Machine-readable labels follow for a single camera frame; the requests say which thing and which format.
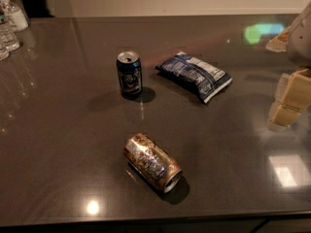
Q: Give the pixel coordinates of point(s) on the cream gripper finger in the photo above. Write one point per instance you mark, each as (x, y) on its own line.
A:
(292, 97)
(279, 42)

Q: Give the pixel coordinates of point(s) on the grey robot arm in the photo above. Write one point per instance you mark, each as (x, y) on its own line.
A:
(299, 40)

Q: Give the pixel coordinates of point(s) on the orange soda can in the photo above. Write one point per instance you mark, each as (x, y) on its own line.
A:
(154, 164)

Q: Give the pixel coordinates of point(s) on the white pump sanitizer bottle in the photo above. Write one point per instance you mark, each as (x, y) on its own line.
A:
(14, 15)

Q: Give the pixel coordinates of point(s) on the clear water bottle at edge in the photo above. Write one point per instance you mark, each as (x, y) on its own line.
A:
(3, 51)

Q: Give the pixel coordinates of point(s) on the blue chip bag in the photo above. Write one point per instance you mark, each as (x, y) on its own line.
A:
(195, 75)

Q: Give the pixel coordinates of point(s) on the clear plastic water bottle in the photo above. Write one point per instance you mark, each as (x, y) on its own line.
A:
(7, 35)

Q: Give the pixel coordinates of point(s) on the dark blue soda can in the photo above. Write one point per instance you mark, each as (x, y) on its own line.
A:
(129, 73)

